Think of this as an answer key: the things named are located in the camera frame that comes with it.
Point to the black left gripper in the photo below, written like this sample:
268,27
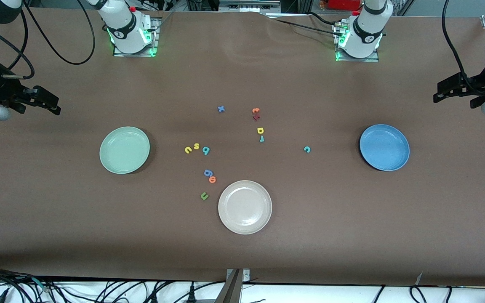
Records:
476,84

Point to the white paper tag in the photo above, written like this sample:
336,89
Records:
419,278

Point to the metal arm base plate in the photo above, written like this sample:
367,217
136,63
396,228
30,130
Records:
155,47
373,59

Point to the brown table cover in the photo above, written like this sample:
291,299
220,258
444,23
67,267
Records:
310,244

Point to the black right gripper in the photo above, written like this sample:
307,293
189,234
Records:
1,90

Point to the teal foam letter b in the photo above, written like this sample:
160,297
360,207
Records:
206,151

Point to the blue plate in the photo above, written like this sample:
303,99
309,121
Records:
384,147

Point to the beige plate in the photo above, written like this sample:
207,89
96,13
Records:
245,207

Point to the grey metal table bracket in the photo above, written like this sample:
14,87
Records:
234,290

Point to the red box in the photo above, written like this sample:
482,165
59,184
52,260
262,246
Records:
343,4

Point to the grey metal device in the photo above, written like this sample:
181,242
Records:
246,6

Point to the black power plug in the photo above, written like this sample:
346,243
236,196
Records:
192,294

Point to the green plate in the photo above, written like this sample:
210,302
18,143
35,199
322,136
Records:
124,150

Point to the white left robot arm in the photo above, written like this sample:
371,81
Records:
364,31

